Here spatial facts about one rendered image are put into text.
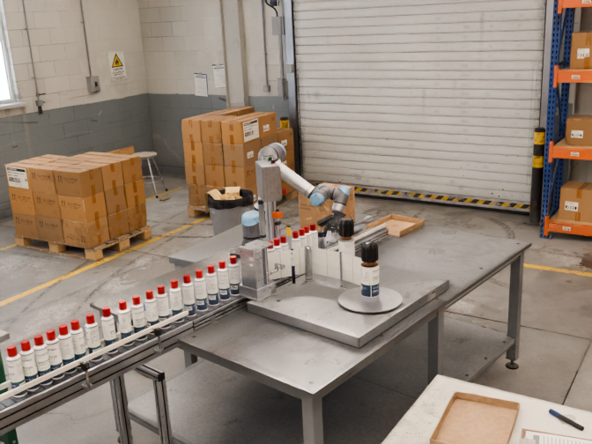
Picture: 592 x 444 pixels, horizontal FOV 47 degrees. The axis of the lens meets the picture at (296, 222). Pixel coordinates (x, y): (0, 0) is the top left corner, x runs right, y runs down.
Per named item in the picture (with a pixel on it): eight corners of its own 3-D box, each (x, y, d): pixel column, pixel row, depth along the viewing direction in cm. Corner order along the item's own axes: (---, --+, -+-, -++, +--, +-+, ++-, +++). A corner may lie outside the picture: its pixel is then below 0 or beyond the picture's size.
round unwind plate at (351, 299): (379, 320, 306) (379, 317, 306) (325, 304, 325) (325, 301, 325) (414, 297, 328) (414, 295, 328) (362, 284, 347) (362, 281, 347)
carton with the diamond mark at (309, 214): (330, 238, 430) (329, 196, 422) (299, 232, 444) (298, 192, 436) (355, 225, 453) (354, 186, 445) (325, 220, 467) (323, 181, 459)
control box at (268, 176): (263, 203, 354) (261, 166, 348) (257, 195, 369) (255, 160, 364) (282, 200, 356) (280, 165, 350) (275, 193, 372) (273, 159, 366)
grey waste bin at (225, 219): (240, 266, 632) (234, 202, 614) (203, 259, 654) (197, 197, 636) (265, 252, 666) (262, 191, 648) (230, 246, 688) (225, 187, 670)
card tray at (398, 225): (400, 237, 431) (400, 231, 430) (366, 230, 447) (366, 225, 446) (424, 225, 453) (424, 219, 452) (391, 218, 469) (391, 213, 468)
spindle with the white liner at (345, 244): (349, 276, 359) (347, 222, 350) (336, 272, 364) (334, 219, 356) (358, 270, 365) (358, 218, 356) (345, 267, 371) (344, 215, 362)
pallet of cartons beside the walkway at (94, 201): (153, 237, 728) (144, 155, 702) (95, 262, 660) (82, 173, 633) (75, 225, 788) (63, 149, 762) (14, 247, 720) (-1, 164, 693)
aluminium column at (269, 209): (274, 273, 381) (267, 156, 362) (269, 271, 384) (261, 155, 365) (279, 270, 385) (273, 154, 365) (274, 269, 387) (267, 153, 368)
